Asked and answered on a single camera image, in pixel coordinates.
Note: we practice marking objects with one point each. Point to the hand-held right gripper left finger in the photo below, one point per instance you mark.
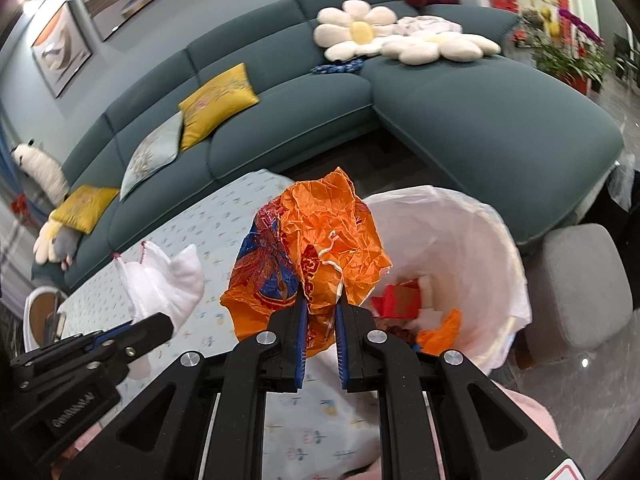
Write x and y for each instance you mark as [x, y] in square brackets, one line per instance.
[300, 335]

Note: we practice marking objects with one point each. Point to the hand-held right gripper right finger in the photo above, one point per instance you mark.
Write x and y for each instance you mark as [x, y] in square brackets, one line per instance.
[342, 342]

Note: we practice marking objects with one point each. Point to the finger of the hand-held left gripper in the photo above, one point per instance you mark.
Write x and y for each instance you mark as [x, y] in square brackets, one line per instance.
[147, 332]

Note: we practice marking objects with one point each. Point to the red paper packet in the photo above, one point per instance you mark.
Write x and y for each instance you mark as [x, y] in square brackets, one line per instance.
[397, 300]

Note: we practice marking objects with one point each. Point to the orange plastic bag red print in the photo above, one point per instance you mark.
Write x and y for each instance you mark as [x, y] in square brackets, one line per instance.
[440, 330]

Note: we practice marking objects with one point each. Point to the orange plastic bag blue print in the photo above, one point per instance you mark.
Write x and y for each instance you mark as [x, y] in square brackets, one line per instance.
[310, 230]

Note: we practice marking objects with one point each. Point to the trash bin with white liner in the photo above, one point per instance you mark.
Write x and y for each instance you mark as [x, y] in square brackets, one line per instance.
[450, 240]

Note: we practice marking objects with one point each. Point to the dark red scrap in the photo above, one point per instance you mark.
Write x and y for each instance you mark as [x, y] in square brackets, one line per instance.
[395, 334]

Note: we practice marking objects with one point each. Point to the white chair with brown seat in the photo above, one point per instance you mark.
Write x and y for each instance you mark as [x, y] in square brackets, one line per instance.
[42, 310]

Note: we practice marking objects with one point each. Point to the white and grey plush toy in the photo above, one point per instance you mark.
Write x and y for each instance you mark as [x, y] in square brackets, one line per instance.
[60, 245]

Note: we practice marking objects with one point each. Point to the printed light blue tablecloth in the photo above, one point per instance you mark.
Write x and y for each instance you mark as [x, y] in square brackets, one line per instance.
[220, 220]

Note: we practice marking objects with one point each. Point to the yellow embroidered pillow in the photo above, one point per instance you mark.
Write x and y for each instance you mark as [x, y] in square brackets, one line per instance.
[217, 102]
[82, 207]

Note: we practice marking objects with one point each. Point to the light blue embroidered pillow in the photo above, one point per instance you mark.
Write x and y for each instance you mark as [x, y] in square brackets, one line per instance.
[152, 152]

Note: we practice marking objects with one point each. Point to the white panda plush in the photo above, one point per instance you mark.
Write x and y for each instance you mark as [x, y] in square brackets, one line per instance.
[40, 170]

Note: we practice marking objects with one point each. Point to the grey ottoman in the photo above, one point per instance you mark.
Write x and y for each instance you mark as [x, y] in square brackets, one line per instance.
[575, 290]

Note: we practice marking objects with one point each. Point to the teal sectional sofa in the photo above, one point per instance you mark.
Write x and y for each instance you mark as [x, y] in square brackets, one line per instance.
[475, 125]

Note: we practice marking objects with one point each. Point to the blue patterned cloth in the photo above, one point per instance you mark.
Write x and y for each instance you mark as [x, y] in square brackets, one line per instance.
[337, 67]

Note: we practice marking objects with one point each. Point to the small framed abstract painting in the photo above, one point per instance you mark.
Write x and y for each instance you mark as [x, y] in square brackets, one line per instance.
[60, 50]

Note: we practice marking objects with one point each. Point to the white flower cushion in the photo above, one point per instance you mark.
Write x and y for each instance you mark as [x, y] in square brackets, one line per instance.
[440, 50]
[357, 32]

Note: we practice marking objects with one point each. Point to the pale pink cushion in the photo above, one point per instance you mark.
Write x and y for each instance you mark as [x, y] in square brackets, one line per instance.
[427, 25]

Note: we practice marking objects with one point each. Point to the potted green plant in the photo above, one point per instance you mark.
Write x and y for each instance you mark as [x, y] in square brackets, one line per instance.
[560, 57]

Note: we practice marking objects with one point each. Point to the purple orchid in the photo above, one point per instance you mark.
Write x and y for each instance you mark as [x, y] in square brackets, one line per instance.
[580, 22]

